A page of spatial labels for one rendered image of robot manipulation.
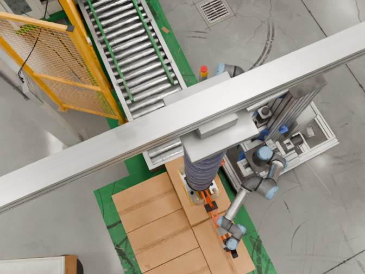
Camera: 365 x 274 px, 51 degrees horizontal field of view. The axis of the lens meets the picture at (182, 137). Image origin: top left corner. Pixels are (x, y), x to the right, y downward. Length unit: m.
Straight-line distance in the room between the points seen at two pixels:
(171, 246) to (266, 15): 3.11
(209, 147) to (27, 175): 0.68
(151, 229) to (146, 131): 2.53
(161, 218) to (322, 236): 1.82
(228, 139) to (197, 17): 3.72
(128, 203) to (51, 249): 1.16
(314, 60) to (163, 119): 0.60
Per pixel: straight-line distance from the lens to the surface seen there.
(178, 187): 3.45
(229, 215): 2.96
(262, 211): 4.45
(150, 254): 3.84
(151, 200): 3.86
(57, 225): 4.61
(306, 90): 2.63
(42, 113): 3.55
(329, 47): 1.58
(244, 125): 1.57
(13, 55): 3.65
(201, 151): 1.53
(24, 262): 3.63
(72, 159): 1.41
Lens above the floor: 4.37
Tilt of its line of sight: 75 degrees down
